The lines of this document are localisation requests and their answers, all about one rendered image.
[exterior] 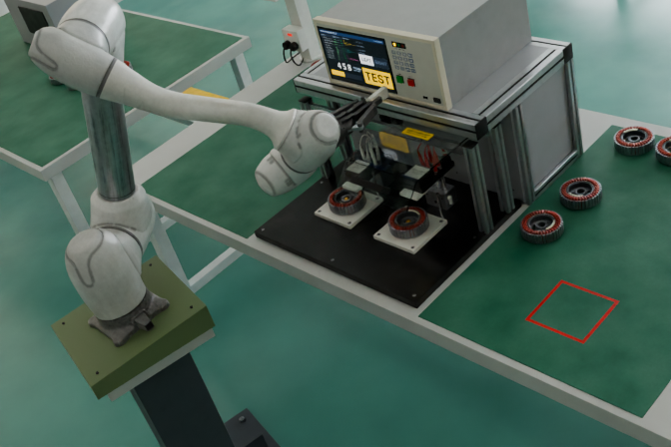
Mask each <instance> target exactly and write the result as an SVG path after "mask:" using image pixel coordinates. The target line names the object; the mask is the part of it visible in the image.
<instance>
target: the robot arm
mask: <svg viewBox="0 0 671 447"><path fill-rule="evenodd" d="M125 28H126V21H125V16H124V13H123V11H122V9H121V7H120V6H119V4H118V3H117V2H116V1H115V0H78V1H77V2H75V3H74V4H73V5H72V6H71V7H70V8H69V9H68V11H67V12H66V13H65V14H64V16H63V17H62V19H61V20H60V22H59V24H58V27H57V28H55V27H45V28H41V29H40V30H38V31H36V32H35V35H34V37H33V41H32V43H31V46H30V49H29V52H28V55H29V56H30V58H31V60H32V61H33V63H34V64H35V65H36V66H37V67H39V68H40V69H41V70H42V71H43V72H44V73H46V74H47V75H49V76H50V77H52V78H53V79H55V80H57V81H59V82H61V83H63V84H65V85H67V86H69V87H71V88H73V89H75V90H77V91H80V92H81V96H82V102H83V107H84V113H85V119H86V125H87V130H88V136H89V142H90V148H91V153H92V159H93V165H94V171H95V176H96V182H97V188H96V189H95V190H94V191H93V193H92V195H91V220H90V228H88V229H85V230H83V231H81V232H79V233H78V234H76V235H75V236H74V237H73V238H72V239H71V240H70V242H69V244H68V245H67V248H66V250H65V264H66V269H67V272H68V275H69V277H70V279H71V281H72V283H73V285H74V287H75V288H76V290H77V291H78V293H79V295H80V296H81V298H82V299H83V301H84V302H85V303H86V305H87V306H88V307H89V308H90V310H91V311H92V312H93V313H94V314H95V315H93V316H92V317H91V318H90V319H89V320H88V323H89V325H90V326H91V327H94V328H97V329H98V330H100V331H101V332H102V333H104V334H105V335H106V336H108V337H109V338H110V339H111V340H113V343H114V344H115V346H116V347H120V346H122V345H124V344H125V343H126V342H127V340H128V339H129V338H130V337H131V336H132V335H134V334H135V333H136V332H137V331H138V330H140V329H143V330H146V331H150V330H151V329H152V328H154V324H153V322H152V321H151V320H152V319H153V318H154V317H155V316H157V315H158V314H159V313H160V312H162V311H164V310H166V309H167V308H168V307H169V306H170V302H169V301H168V299H166V298H161V297H159V296H158V295H156V294H154V293H153V292H151V291H150V290H149V289H148V288H147V287H146V286H145V285H144V283H143V281H142V279H141V273H142V256H143V254H144V252H145V250H146V248H147V245H148V243H149V240H150V238H151V235H152V231H153V228H154V224H155V217H156V215H155V208H154V205H153V203H152V201H151V199H150V198H149V196H148V195H147V194H146V191H145V189H144V188H143V187H142V186H141V185H140V184H138V183H136V182H135V180H134V173H133V166H132V159H131V152H130V145H129V138H128V131H127V124H126V117H125V110H124V105H126V106H130V107H133V108H136V109H139V110H143V111H146V112H149V113H152V114H156V115H160V116H164V117H168V118H174V119H180V120H189V121H199V122H210V123H220V124H230V125H239V126H245V127H249V128H252V129H255V130H257V131H260V132H262V133H264V134H265V135H267V136H268V137H269V138H270V139H271V140H272V142H273V145H274V148H273V149H272V150H271V151H270V153H269V154H268V155H266V156H265V157H264V158H263V160H262V161H261V162H260V164H259V165H258V167H257V169H256V171H255V177H256V180H257V183H258V184H259V186H260V188H261V189H262V190H263V191H264V192H265V193H267V194H269V195H270V196H272V197H276V196H279V195H282V194H285V193H287V192H289V191H291V190H293V189H294V188H296V187H297V186H298V185H300V184H301V183H303V182H304V181H305V180H307V179H308V178H309V177H310V176H311V175H312V174H313V173H314V172H315V171H316V169H317V168H318V167H320V166H321V165H322V164H324V163H325V162H326V161H327V160H328V159H329V158H330V156H331V155H333V154H334V152H335V150H336V148H337V147H338V146H340V145H341V144H342V143H343V142H344V139H345V137H346V136H347V135H350V134H351V133H352V132H353V131H359V132H360V133H363V132H364V128H365V127H366V126H367V125H368V123H369V122H370V121H371V120H372V119H373V118H374V116H375V115H376V114H377V113H378V111H377V106H378V105H379V104H380V103H382V101H384V100H385V99H386V98H388V97H389V94H388V90H387V87H385V86H382V87H381V88H379V89H378V90H377V91H375V92H374V93H373V94H371V95H370V96H368V97H367V98H366V99H365V98H364V97H360V98H361V100H360V101H359V100H358V99H355V100H353V101H351V102H350V103H348V104H346V105H344V106H342V107H340V108H339V109H337V110H335V111H333V112H330V113H329V112H326V111H323V110H311V111H303V110H297V109H291V110H289V111H284V112H283V111H278V110H274V109H271V108H268V107H265V106H261V105H257V104H253V103H248V102H241V101H234V100H227V99H220V98H212V97H205V96H197V95H190V94H183V93H178V92H173V91H170V90H167V89H164V88H162V87H159V86H157V85H155V84H153V83H152V82H150V81H149V80H147V79H145V78H144V77H142V76H141V75H140V74H138V73H137V72H135V71H134V70H132V69H131V68H129V67H128V66H127V65H125V64H124V47H125Z"/></svg>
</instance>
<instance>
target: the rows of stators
mask: <svg viewBox="0 0 671 447"><path fill-rule="evenodd" d="M640 139H641V140H643V141H641V140H640ZM627 140H628V142H626V141H627ZM654 146H655V136H654V133H653V131H652V130H650V129H648V128H646V127H641V126H640V127H639V126H637V127H636V126H633V127H632V126H631V127H627V128H624V129H621V130H619V131H618V132H617V133H616V134H615V135H614V148H615V150H616V151H618V153H620V154H623V155H627V156H628V155H629V156H635V154H636V156H638V155H642V154H645V153H648V152H650V151H651V150H652V148H654ZM655 151H656V159H657V160H658V161H659V162H660V163H662V164H665V165H668V166H671V136H670V137H666V138H664V139H662V140H660V141H659V142H658V143H657V145H656V147H655Z"/></svg>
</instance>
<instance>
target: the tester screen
mask: <svg viewBox="0 0 671 447"><path fill-rule="evenodd" d="M319 30H320V34H321V37H322V41H323V44H324V48H325V51H326V55H327V59H328V62H329V66H330V69H331V73H332V76H333V77H336V78H340V79H345V80H349V81H353V82H357V83H361V84H365V85H370V86H374V87H378V88H381V87H380V86H376V85H372V84H368V83H366V82H365V79H364V75H363V71H362V68H367V69H372V70H376V71H381V72H385V73H390V70H389V66H388V69H384V68H379V67H375V66H370V65H366V64H362V63H361V62H360V59H359V55H358V54H362V55H367V56H371V57H376V58H381V59H386V61H387V58H386V54H385V50H384V46H383V41H379V40H374V39H368V38H364V37H359V36H354V35H349V34H343V33H338V32H333V31H328V30H323V29H319ZM336 62H342V63H346V64H351V67H352V72H350V71H346V70H342V69H338V68H337V64H336ZM387 65H388V62H387ZM332 69H333V70H337V71H342V72H346V73H350V74H354V75H359V76H361V77H362V81H360V80H356V79H352V78H347V77H343V76H339V75H335V74H333V72H332Z"/></svg>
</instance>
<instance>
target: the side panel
mask: <svg viewBox="0 0 671 447"><path fill-rule="evenodd" d="M512 114H513V121H514V127H515V133H516V140H517V146H518V153H519V158H520V164H521V171H522V177H523V183H524V190H525V196H526V200H525V201H521V202H522V203H523V204H525V203H527V204H528V205H529V206H530V205H531V204H532V202H534V201H535V200H536V199H537V198H538V197H540V196H541V195H542V194H543V193H544V192H545V191H546V190H547V189H548V188H549V187H550V186H551V185H552V184H553V183H554V182H555V181H556V180H557V179H558V178H559V177H560V176H561V175H562V174H563V173H564V172H565V171H566V170H567V169H568V168H569V167H570V166H571V165H572V164H573V163H574V162H575V161H576V160H577V159H578V158H579V157H580V155H582V154H583V146H582V136H581V127H580V118H579V109H578V99H577V90H576V81H575V72H574V62H573V58H572V59H571V60H570V61H568V62H567V63H566V64H565V65H563V66H562V67H561V68H560V69H559V70H558V71H557V72H555V73H554V74H553V75H552V76H551V77H550V78H549V79H547V80H546V81H545V82H544V83H543V84H542V85H541V86H540V87H538V88H537V89H536V90H535V91H534V92H533V93H532V94H530V95H529V96H528V97H527V98H526V99H525V100H524V101H522V102H521V103H520V104H519V105H518V106H517V107H516V108H515V109H513V110H512Z"/></svg>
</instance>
